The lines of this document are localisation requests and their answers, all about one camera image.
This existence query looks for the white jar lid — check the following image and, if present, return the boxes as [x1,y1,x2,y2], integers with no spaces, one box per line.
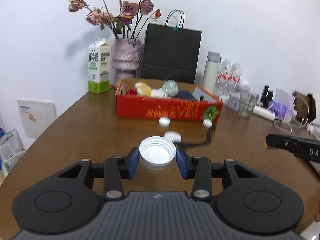
[139,136,177,170]

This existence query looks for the white round charger puck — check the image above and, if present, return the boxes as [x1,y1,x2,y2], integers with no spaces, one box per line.
[164,131,182,143]

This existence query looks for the white cap by kiwi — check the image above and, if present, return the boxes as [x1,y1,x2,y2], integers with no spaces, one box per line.
[202,119,212,128]

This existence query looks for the purple packet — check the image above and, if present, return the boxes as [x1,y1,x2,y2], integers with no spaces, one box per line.
[267,100,289,119]

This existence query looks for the small white round cap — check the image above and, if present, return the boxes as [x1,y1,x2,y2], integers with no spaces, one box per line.
[158,116,170,127]

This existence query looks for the white power strip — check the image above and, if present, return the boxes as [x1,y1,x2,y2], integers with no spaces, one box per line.
[252,106,276,122]

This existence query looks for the red orange cardboard box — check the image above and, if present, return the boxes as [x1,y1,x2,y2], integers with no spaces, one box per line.
[116,79,223,123]

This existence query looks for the black cosmetic bottles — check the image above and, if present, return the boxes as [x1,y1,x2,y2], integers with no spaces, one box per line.
[259,85,273,108]

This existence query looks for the navy blue pouch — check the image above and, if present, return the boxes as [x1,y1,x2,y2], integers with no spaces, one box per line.
[175,90,197,101]

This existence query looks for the red fuzzy ball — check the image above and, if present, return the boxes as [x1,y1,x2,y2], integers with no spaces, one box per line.
[125,89,137,95]

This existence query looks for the clear drinking glass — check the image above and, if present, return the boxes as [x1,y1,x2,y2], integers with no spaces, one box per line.
[238,89,259,120]

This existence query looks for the yellow white plush toy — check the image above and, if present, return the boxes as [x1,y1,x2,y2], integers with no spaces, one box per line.
[134,82,168,99]

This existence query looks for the water bottle left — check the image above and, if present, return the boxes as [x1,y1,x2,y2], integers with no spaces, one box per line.
[214,59,231,96]

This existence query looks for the water bottle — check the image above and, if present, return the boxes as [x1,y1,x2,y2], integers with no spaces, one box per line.
[229,61,242,93]
[214,59,231,96]

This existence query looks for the pale green yarn ball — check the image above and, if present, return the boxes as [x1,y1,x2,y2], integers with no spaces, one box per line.
[162,80,179,97]

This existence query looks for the water bottle right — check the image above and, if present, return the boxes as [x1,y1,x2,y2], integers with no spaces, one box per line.
[229,61,242,93]

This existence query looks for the white thermos bottle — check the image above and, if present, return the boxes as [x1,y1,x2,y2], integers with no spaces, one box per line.
[202,51,221,93]

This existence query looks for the blue white boxes on floor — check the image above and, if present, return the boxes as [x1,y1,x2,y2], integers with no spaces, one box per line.
[1,129,25,178]

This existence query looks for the pink marbled vase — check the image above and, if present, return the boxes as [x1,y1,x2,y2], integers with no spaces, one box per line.
[112,38,141,87]

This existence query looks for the white green milk carton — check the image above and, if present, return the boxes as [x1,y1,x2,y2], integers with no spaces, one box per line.
[88,38,111,94]

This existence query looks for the black paper shopping bag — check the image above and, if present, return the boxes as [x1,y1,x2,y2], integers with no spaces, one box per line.
[140,9,202,83]

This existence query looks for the dried pink rose bouquet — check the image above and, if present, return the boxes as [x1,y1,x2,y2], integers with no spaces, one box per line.
[68,0,161,40]

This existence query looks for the black cable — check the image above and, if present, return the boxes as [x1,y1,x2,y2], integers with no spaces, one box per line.
[175,123,217,153]

